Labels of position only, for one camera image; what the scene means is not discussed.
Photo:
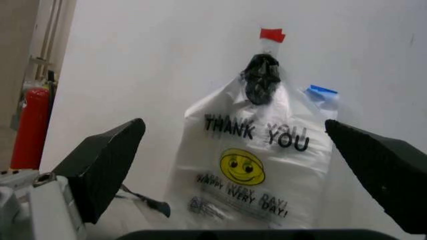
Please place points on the blue tape piece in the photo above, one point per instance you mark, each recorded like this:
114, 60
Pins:
323, 90

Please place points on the red fire extinguisher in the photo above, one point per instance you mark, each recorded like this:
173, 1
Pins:
30, 127

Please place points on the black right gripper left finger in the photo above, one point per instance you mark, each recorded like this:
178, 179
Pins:
96, 162

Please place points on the white thank you plastic bag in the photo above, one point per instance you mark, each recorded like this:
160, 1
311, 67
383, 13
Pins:
250, 160

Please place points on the red tape piece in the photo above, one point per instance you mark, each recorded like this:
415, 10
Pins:
272, 35

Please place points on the white wall pipes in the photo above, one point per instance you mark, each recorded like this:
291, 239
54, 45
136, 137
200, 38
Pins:
46, 37

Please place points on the clear wall hook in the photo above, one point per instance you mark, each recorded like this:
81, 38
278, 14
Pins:
269, 46

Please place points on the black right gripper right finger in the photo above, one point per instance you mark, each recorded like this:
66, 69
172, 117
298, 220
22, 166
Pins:
383, 170

